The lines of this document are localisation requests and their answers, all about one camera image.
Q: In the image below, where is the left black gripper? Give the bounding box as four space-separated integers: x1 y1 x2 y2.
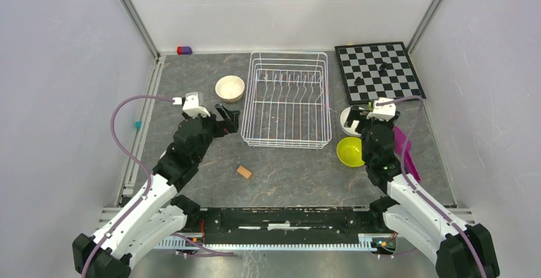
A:
182 103 239 164

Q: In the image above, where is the white bowl outside rack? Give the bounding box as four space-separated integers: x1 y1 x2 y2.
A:
339 107 360 138

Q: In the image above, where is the yellow-green bowl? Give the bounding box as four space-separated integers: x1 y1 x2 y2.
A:
336 136 365 168

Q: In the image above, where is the beige bowl with leaf motif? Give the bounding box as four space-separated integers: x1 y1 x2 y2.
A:
215 75 245 103

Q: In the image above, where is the white wire dish rack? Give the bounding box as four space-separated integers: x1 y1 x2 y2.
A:
241 50 332 149

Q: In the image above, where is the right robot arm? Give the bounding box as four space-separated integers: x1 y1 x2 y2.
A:
343 106 500 277

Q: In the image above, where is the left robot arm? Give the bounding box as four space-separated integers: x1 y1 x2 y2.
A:
72 104 240 277

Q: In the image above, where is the black chess piece lower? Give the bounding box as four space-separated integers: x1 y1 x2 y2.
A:
354 77 364 86

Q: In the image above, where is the purple plastic scoop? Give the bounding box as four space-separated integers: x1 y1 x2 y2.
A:
393 126 421 183

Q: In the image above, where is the black and white chessboard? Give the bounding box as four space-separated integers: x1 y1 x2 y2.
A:
334 41 426 105

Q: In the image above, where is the small wooden block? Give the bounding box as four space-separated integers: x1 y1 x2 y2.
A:
237 166 252 179

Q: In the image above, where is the red and purple block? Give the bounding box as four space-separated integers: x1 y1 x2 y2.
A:
176 46 193 55

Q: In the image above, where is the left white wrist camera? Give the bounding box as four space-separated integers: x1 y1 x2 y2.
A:
172 92 211 118

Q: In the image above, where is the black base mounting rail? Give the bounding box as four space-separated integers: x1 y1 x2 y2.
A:
182 207 392 245

